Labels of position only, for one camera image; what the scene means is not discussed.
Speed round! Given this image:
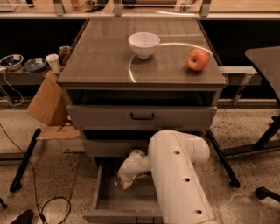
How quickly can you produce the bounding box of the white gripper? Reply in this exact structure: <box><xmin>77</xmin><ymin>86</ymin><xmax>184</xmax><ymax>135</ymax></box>
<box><xmin>117</xmin><ymin>150</ymin><xmax>151</xmax><ymax>189</ymax></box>

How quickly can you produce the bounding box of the clear plastic water bottle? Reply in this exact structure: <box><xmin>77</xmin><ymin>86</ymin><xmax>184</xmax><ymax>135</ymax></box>
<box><xmin>115</xmin><ymin>172</ymin><xmax>150</xmax><ymax>189</ymax></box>

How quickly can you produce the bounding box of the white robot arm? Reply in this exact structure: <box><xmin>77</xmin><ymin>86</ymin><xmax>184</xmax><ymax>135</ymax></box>
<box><xmin>117</xmin><ymin>129</ymin><xmax>218</xmax><ymax>224</ymax></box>

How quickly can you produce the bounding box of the bottom grey drawer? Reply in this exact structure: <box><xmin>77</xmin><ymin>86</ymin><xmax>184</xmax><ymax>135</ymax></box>
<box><xmin>83</xmin><ymin>157</ymin><xmax>164</xmax><ymax>224</ymax></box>

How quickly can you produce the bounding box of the grey drawer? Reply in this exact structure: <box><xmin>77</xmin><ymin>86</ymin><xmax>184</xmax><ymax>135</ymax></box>
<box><xmin>83</xmin><ymin>157</ymin><xmax>164</xmax><ymax>224</ymax></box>
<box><xmin>67</xmin><ymin>89</ymin><xmax>217</xmax><ymax>131</ymax></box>
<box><xmin>82</xmin><ymin>130</ymin><xmax>156</xmax><ymax>158</ymax></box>

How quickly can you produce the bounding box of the middle grey drawer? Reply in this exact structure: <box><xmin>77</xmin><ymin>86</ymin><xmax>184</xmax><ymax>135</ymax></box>
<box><xmin>82</xmin><ymin>130</ymin><xmax>156</xmax><ymax>158</ymax></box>

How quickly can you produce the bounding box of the top grey drawer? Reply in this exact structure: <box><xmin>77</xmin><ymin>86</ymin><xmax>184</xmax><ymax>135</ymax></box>
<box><xmin>67</xmin><ymin>89</ymin><xmax>217</xmax><ymax>131</ymax></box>

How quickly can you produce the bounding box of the grey drawer cabinet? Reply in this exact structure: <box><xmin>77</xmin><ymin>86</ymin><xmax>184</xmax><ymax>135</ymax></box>
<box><xmin>57</xmin><ymin>17</ymin><xmax>228</xmax><ymax>173</ymax></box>

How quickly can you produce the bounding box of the flat cardboard piece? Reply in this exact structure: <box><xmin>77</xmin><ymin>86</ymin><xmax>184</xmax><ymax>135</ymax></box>
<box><xmin>37</xmin><ymin>126</ymin><xmax>80</xmax><ymax>140</ymax></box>

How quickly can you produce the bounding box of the black stand leg right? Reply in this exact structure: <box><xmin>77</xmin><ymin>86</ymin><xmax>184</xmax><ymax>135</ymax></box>
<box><xmin>206</xmin><ymin>129</ymin><xmax>241</xmax><ymax>188</ymax></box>

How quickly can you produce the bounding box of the black stand leg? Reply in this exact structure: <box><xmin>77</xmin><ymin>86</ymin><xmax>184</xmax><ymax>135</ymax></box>
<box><xmin>206</xmin><ymin>129</ymin><xmax>241</xmax><ymax>188</ymax></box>
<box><xmin>10</xmin><ymin>129</ymin><xmax>41</xmax><ymax>193</ymax></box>

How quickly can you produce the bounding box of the black stand leg left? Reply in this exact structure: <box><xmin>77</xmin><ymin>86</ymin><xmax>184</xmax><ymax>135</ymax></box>
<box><xmin>10</xmin><ymin>129</ymin><xmax>41</xmax><ymax>193</ymax></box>

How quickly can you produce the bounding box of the brown cardboard box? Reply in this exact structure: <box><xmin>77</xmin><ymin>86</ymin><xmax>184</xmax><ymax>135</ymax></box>
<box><xmin>27</xmin><ymin>71</ymin><xmax>67</xmax><ymax>126</ymax></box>

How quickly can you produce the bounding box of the black caster leg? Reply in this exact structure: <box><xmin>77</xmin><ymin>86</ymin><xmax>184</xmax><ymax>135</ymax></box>
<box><xmin>255</xmin><ymin>187</ymin><xmax>280</xmax><ymax>202</ymax></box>

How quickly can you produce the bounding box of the red apple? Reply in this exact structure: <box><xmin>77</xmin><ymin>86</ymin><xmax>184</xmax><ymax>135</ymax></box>
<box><xmin>186</xmin><ymin>48</ymin><xmax>209</xmax><ymax>72</ymax></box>

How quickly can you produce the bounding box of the white paper cup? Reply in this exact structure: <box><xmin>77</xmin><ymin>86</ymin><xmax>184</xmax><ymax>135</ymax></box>
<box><xmin>45</xmin><ymin>53</ymin><xmax>60</xmax><ymax>74</ymax></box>

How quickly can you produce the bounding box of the glass jar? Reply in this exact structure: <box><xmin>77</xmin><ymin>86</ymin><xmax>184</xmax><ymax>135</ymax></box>
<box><xmin>59</xmin><ymin>45</ymin><xmax>72</xmax><ymax>66</ymax></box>

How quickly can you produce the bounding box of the blue bowl with paper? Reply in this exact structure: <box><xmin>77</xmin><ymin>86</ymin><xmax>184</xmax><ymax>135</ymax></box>
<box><xmin>24</xmin><ymin>58</ymin><xmax>46</xmax><ymax>73</ymax></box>

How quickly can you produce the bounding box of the white bowl with items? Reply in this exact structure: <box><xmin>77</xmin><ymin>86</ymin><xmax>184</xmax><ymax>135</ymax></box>
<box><xmin>0</xmin><ymin>54</ymin><xmax>24</xmax><ymax>71</ymax></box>

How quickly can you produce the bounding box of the black floor cable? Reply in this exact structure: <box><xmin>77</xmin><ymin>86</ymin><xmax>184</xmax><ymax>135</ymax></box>
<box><xmin>0</xmin><ymin>122</ymin><xmax>73</xmax><ymax>224</ymax></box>

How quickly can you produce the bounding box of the white cable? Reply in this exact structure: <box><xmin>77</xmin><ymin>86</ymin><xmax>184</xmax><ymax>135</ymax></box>
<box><xmin>0</xmin><ymin>68</ymin><xmax>25</xmax><ymax>108</ymax></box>

